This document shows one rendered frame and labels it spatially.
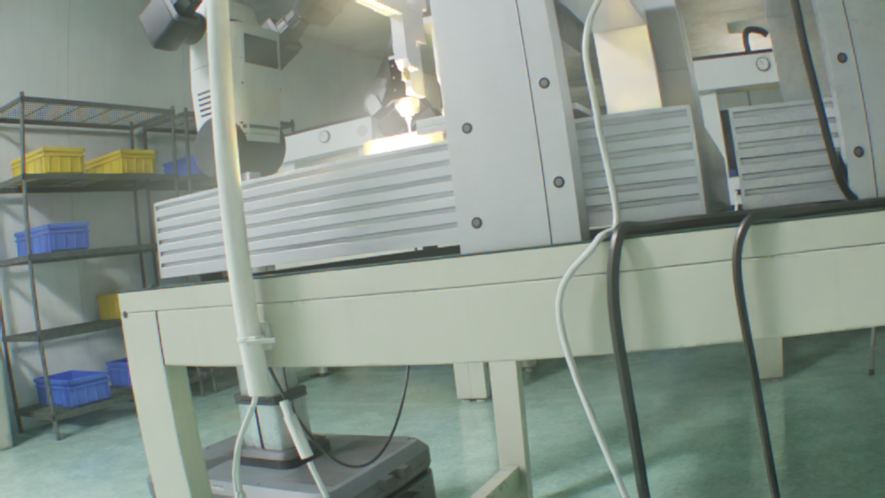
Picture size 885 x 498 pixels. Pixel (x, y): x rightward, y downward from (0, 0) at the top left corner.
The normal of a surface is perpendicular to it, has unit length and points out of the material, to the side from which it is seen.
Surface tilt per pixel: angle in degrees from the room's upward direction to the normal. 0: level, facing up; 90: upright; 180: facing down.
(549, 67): 90
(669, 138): 90
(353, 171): 90
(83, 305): 90
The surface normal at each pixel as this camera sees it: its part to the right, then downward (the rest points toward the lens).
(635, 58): -0.42, 0.07
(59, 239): 0.90, -0.10
